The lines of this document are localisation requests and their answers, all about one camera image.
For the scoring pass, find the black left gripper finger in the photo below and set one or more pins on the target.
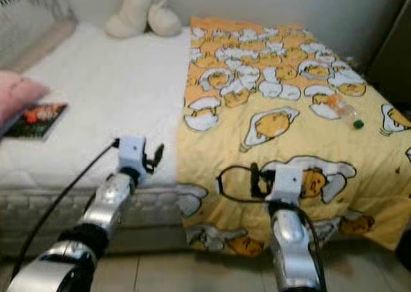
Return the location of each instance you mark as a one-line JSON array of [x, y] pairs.
[[158, 154]]

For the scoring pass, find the yellow cartoon egg blanket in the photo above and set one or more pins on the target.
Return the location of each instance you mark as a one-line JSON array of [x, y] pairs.
[[231, 151]]

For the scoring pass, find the dark red cover book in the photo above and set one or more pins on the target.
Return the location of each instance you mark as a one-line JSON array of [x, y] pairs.
[[38, 120]]

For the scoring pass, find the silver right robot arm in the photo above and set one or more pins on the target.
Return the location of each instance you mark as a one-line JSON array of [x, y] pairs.
[[292, 247]]

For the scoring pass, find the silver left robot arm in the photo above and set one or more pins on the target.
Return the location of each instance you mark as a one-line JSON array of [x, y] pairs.
[[109, 205]]

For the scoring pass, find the white quilted mattress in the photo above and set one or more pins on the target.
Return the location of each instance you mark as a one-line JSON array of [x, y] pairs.
[[122, 86]]

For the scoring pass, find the beige plush toy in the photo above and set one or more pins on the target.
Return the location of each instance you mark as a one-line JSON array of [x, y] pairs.
[[141, 13]]

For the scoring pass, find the pink pillow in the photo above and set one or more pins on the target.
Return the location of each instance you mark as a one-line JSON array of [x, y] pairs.
[[19, 96]]

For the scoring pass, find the beige padded headboard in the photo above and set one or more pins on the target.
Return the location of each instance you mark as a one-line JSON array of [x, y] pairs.
[[54, 45]]

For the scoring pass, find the dark bedside cabinet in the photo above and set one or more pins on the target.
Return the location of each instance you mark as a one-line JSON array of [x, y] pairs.
[[392, 54]]

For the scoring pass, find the white grey printed cloth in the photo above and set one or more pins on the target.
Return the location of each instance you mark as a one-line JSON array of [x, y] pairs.
[[32, 16]]

